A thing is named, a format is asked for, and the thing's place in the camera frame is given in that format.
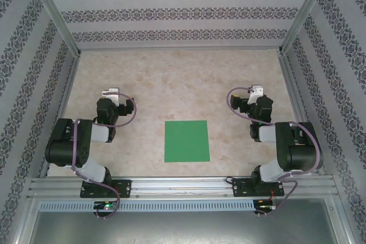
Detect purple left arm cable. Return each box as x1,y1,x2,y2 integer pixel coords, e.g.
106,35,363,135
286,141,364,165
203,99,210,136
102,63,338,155
71,92,137,221

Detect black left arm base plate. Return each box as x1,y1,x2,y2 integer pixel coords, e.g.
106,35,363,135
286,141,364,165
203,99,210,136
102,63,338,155
79,179,132,199

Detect controller board with green light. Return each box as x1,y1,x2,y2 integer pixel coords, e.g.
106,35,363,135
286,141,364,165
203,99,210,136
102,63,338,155
93,201,118,210

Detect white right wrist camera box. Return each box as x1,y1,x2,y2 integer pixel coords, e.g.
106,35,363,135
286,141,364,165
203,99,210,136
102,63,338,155
247,84,264,105

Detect grey slotted cable duct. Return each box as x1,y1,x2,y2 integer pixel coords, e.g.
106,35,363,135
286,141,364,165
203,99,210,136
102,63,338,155
38,200,255,212

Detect grey metal sheet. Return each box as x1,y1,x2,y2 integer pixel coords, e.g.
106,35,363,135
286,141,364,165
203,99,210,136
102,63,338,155
28,211,348,244

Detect aluminium frame post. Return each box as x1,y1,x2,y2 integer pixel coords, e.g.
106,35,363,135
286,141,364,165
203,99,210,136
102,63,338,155
279,0,335,55
22,0,82,58

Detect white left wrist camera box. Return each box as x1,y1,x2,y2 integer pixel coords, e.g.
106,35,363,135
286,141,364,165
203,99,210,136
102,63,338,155
101,87,121,105

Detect small black controller board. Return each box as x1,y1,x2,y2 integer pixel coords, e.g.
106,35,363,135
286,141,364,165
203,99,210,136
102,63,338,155
256,199,277,210

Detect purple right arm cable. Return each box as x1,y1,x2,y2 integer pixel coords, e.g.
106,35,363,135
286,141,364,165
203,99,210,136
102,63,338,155
227,86,321,209

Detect aluminium mounting rail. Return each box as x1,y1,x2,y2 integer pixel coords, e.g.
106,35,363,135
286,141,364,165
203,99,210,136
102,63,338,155
28,177,335,199

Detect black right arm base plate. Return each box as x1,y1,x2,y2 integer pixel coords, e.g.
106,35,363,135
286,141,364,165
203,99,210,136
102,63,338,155
232,178,285,198

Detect green paper sheet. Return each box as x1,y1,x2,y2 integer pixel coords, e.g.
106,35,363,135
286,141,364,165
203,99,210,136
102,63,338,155
164,120,211,163

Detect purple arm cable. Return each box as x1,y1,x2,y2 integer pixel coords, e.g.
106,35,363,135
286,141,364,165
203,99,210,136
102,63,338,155
227,86,321,209
71,92,137,221

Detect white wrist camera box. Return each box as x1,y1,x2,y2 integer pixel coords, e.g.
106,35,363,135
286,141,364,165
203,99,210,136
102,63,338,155
247,84,264,105
101,87,121,105

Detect aluminium side rail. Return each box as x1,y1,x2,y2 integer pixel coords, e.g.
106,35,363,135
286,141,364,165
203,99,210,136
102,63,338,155
279,54,326,175
38,55,82,178

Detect aluminium lower frame bar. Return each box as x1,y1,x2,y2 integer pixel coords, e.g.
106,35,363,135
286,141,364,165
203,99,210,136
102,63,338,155
328,197,358,244
7,197,39,244

